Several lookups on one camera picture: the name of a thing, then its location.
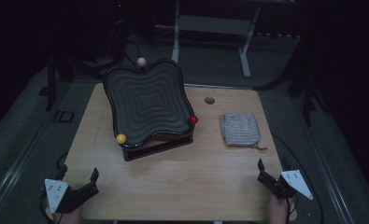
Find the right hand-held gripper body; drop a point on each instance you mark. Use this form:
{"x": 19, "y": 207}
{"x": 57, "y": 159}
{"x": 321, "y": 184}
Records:
{"x": 295, "y": 183}

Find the person's left hand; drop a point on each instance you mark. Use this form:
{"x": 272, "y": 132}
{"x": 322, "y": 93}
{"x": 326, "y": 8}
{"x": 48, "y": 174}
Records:
{"x": 67, "y": 218}

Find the grey fluffy cloth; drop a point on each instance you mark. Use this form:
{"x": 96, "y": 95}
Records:
{"x": 239, "y": 129}

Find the yellow ball knob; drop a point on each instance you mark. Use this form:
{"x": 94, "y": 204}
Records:
{"x": 121, "y": 138}

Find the black wavy tray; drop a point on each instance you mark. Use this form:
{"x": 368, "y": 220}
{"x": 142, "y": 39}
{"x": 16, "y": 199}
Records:
{"x": 148, "y": 102}

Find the person's right hand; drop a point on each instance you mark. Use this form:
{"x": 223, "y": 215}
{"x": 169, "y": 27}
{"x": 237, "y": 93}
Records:
{"x": 278, "y": 211}

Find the grey round table grommet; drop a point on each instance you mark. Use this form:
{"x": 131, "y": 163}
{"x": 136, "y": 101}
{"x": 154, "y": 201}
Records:
{"x": 209, "y": 100}

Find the white metal stand frame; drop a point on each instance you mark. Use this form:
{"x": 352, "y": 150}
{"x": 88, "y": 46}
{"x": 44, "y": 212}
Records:
{"x": 215, "y": 25}

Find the red ball knob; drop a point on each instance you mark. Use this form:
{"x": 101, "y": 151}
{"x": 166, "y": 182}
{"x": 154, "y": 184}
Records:
{"x": 193, "y": 119}

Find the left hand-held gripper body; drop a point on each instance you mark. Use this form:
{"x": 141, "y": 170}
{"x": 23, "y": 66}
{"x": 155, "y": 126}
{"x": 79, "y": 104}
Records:
{"x": 57, "y": 194}

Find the black tripod stand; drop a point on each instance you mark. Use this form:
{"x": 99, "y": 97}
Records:
{"x": 51, "y": 84}
{"x": 308, "y": 99}

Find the pink ball knob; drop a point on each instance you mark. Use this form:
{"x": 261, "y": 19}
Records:
{"x": 141, "y": 61}

